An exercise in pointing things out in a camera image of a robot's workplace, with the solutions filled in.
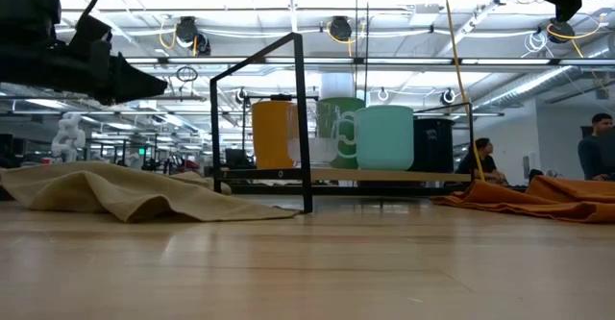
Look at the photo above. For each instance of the navy blue enamel mug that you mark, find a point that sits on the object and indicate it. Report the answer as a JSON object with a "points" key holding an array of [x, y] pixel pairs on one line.
{"points": [[432, 152]]}

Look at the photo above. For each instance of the teal plastic mug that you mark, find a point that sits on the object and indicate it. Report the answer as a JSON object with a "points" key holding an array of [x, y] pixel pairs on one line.
{"points": [[384, 137]]}

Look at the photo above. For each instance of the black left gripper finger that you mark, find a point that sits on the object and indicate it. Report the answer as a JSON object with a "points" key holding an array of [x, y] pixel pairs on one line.
{"points": [[137, 84]]}

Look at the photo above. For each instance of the orange cloth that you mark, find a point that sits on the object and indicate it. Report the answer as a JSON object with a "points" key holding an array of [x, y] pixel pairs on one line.
{"points": [[552, 200]]}

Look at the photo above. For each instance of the beige cloth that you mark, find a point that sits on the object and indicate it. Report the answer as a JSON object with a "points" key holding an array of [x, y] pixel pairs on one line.
{"points": [[120, 190]]}

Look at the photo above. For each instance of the tall green ribbed cup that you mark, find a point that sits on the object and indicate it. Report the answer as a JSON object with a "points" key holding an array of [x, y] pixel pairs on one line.
{"points": [[346, 104]]}

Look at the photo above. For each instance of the person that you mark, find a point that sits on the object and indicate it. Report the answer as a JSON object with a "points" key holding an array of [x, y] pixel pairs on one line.
{"points": [[591, 156], [466, 166]]}

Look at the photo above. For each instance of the silver ventilation duct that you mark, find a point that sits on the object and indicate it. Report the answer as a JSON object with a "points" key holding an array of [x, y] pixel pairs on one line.
{"points": [[528, 84]]}

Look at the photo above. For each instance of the orange plastic cup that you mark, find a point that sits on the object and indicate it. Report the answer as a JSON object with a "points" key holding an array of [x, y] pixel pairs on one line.
{"points": [[269, 137]]}

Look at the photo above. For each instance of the small black ceiling reel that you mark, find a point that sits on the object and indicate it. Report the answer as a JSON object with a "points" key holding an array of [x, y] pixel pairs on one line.
{"points": [[448, 96]]}

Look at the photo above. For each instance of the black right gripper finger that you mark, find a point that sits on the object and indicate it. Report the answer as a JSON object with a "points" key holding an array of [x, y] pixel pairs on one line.
{"points": [[569, 7]]}

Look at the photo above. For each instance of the clear glass mug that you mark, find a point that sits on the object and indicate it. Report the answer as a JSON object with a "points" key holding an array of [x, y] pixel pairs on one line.
{"points": [[312, 154]]}

